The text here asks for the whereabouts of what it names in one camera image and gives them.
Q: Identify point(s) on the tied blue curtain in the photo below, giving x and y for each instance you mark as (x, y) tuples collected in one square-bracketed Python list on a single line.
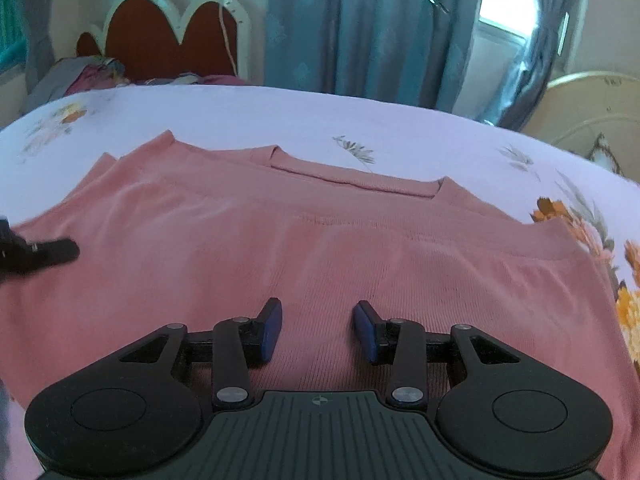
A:
[(545, 45)]

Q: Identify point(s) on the small patterned pillow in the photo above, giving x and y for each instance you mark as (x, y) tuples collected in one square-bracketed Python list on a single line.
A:
[(605, 152)]

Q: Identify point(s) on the green window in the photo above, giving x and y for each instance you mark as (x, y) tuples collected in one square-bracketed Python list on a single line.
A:
[(11, 25)]

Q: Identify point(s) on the pink sweater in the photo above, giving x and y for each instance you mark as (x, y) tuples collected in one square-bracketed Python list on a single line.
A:
[(320, 270)]

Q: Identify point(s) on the red scalloped headboard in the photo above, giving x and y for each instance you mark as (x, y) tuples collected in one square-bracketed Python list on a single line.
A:
[(165, 40)]

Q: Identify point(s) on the dark curtain clip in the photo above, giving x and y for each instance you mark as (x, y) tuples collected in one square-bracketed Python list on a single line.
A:
[(436, 2)]

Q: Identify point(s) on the cream arched headboard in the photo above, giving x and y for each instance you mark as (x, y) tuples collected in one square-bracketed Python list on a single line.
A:
[(590, 115)]

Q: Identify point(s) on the bright window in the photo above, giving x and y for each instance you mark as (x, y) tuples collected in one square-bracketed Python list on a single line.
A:
[(510, 5)]

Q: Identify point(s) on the pile of clothes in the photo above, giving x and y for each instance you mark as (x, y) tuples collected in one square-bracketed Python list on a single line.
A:
[(75, 77)]

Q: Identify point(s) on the grey blue curtain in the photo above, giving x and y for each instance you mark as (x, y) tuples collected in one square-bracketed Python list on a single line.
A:
[(37, 20)]

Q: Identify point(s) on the floral white bed sheet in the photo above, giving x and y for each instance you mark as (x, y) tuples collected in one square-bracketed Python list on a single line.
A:
[(350, 130)]

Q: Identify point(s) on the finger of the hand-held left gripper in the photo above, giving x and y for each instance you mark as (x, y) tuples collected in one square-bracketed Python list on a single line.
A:
[(50, 252)]

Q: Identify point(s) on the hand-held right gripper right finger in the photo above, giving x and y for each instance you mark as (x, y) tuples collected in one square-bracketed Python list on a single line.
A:
[(367, 332)]

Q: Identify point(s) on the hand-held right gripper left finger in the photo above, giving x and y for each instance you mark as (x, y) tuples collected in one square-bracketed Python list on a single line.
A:
[(270, 330)]

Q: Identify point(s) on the wide blue curtain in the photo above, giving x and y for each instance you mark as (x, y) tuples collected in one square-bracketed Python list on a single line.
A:
[(375, 30)]

